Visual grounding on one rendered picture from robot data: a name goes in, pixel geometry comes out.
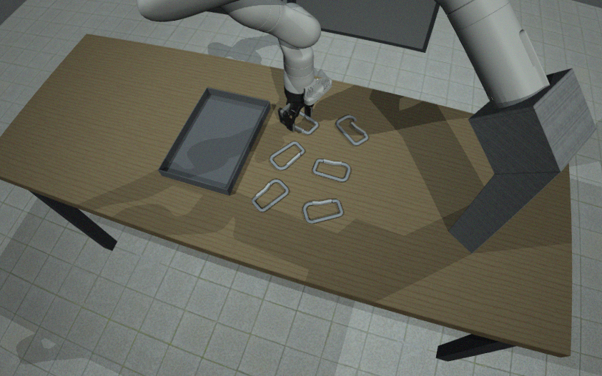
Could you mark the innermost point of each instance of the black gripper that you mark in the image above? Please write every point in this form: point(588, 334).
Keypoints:
point(294, 102)

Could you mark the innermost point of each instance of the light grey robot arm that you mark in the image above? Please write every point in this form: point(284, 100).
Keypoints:
point(499, 49)

